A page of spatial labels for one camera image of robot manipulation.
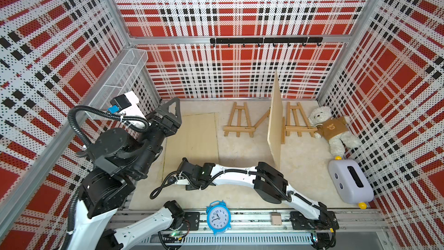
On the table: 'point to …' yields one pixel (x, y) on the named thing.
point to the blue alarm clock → (218, 217)
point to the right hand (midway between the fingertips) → (192, 174)
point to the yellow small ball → (362, 205)
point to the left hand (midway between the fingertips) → (179, 102)
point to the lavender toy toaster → (350, 181)
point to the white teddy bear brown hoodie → (333, 129)
